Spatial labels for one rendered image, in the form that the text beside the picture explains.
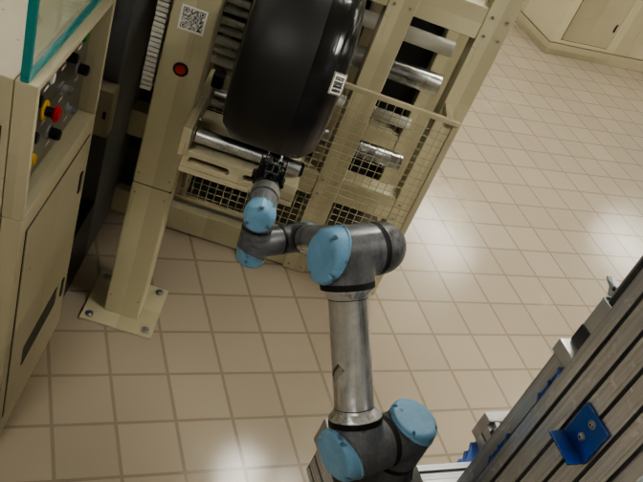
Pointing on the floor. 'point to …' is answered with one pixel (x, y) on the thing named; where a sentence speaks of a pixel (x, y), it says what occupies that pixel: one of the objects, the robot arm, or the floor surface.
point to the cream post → (161, 157)
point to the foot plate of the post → (143, 326)
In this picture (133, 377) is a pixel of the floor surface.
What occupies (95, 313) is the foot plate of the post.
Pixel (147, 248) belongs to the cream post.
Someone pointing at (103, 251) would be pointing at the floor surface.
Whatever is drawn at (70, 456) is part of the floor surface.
